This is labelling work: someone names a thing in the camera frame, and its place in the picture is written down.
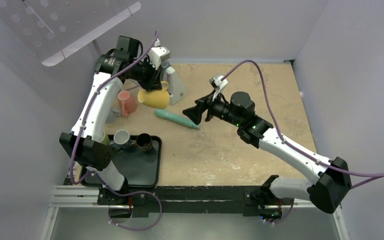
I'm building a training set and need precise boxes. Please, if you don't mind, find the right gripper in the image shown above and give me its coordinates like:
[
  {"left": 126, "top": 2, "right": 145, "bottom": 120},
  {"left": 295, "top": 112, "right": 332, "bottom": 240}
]
[{"left": 182, "top": 89, "right": 242, "bottom": 128}]

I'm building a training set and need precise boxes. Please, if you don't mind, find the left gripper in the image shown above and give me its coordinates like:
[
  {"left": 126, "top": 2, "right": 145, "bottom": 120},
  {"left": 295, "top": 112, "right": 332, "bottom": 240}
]
[{"left": 127, "top": 56, "right": 163, "bottom": 91}]

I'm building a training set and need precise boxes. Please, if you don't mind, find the yellow mug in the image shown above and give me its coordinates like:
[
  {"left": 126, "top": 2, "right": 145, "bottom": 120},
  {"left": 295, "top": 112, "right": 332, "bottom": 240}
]
[{"left": 137, "top": 81, "right": 170, "bottom": 110}]

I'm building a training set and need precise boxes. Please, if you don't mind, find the pink mug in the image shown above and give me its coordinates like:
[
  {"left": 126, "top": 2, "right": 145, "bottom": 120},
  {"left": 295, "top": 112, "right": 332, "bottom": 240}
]
[{"left": 117, "top": 90, "right": 137, "bottom": 117}]

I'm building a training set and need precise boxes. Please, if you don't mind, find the brown mug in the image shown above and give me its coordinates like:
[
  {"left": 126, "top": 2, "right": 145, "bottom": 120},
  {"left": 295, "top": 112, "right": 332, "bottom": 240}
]
[{"left": 130, "top": 133, "right": 153, "bottom": 152}]

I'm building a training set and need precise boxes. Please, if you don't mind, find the blue-grey mug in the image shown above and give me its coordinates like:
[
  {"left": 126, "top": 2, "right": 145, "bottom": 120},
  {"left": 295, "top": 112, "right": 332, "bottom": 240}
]
[{"left": 109, "top": 129, "right": 133, "bottom": 150}]

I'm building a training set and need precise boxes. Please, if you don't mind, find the green mug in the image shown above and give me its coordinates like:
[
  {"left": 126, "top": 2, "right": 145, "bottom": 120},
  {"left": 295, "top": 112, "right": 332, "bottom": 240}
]
[{"left": 100, "top": 131, "right": 110, "bottom": 146}]

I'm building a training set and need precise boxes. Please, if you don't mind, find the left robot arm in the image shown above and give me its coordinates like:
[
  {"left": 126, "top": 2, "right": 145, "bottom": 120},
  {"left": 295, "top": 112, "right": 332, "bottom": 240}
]
[{"left": 59, "top": 35, "right": 170, "bottom": 205}]

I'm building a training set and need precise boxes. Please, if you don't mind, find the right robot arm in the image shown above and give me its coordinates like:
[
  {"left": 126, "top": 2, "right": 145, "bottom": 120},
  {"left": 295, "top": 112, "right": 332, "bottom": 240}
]
[{"left": 182, "top": 91, "right": 352, "bottom": 214}]

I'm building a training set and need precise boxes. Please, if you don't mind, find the light grey mug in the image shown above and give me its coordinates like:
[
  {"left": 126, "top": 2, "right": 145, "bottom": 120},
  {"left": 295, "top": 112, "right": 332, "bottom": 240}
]
[{"left": 105, "top": 107, "right": 122, "bottom": 124}]

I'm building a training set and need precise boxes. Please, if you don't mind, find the dark teal cup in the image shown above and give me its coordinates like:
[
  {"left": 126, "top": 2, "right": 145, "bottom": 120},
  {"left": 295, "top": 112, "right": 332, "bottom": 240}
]
[{"left": 160, "top": 60, "right": 171, "bottom": 69}]

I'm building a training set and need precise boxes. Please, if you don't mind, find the white metronome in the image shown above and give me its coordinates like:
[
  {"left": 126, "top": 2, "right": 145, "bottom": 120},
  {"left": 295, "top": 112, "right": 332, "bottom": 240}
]
[{"left": 162, "top": 66, "right": 186, "bottom": 106}]

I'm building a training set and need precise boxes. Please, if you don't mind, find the tripod stand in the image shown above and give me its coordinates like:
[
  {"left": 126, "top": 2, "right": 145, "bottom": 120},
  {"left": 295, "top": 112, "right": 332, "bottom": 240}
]
[{"left": 87, "top": 39, "right": 140, "bottom": 91}]

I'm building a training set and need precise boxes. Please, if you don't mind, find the teal toy microphone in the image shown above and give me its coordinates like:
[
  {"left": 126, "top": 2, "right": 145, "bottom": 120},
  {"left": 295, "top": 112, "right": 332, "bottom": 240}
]
[{"left": 154, "top": 109, "right": 201, "bottom": 130}]

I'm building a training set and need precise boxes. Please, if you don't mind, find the perforated light panel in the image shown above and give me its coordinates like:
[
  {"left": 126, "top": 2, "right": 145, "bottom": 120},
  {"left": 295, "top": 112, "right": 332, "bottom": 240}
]
[{"left": 0, "top": 0, "right": 142, "bottom": 67}]

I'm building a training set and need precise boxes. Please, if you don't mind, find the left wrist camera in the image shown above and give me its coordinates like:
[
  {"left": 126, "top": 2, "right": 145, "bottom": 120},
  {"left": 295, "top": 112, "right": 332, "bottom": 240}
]
[{"left": 147, "top": 38, "right": 171, "bottom": 70}]

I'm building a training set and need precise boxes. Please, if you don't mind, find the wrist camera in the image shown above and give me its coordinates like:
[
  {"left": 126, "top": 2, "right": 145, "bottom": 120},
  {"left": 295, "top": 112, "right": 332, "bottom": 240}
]
[
  {"left": 209, "top": 74, "right": 228, "bottom": 102},
  {"left": 147, "top": 38, "right": 171, "bottom": 70}
]

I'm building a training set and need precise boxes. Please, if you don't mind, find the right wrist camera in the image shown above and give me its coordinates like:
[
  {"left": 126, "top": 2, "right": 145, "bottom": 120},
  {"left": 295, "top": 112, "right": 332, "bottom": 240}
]
[{"left": 209, "top": 74, "right": 228, "bottom": 102}]

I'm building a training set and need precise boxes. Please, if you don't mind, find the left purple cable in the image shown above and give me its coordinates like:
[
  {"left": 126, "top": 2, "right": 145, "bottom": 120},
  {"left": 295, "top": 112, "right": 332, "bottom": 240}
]
[{"left": 68, "top": 29, "right": 164, "bottom": 232}]

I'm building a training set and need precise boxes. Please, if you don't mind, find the purple cable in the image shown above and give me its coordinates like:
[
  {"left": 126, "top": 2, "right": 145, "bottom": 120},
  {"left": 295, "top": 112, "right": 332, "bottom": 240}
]
[
  {"left": 68, "top": 29, "right": 164, "bottom": 232},
  {"left": 221, "top": 59, "right": 384, "bottom": 226}
]

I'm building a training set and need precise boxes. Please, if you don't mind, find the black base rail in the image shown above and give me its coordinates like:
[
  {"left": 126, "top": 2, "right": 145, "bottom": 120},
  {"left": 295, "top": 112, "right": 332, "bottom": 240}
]
[{"left": 97, "top": 185, "right": 293, "bottom": 220}]

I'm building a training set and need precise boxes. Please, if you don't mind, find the aluminium frame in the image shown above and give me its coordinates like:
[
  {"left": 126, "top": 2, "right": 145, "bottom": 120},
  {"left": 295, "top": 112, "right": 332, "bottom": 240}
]
[{"left": 39, "top": 185, "right": 351, "bottom": 240}]

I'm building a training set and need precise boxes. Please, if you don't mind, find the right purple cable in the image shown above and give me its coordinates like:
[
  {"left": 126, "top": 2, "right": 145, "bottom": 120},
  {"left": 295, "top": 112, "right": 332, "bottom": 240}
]
[{"left": 221, "top": 59, "right": 384, "bottom": 226}]

